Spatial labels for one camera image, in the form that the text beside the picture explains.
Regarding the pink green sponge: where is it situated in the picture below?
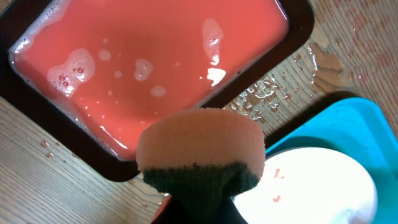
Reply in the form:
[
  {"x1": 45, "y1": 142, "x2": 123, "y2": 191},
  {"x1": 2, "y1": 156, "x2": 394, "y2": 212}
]
[{"x1": 136, "y1": 107, "x2": 267, "y2": 224}]

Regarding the white plate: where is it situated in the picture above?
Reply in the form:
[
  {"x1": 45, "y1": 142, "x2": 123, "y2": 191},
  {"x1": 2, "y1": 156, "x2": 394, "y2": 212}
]
[{"x1": 233, "y1": 147, "x2": 378, "y2": 224}]

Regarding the red water basin tray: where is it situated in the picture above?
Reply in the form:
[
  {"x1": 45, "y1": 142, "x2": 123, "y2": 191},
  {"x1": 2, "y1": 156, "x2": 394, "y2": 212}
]
[{"x1": 1, "y1": 1, "x2": 315, "y2": 182}]

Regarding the blue plastic tray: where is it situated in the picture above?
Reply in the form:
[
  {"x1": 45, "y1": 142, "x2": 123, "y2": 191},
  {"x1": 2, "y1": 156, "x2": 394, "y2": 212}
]
[{"x1": 266, "y1": 98, "x2": 397, "y2": 223}]

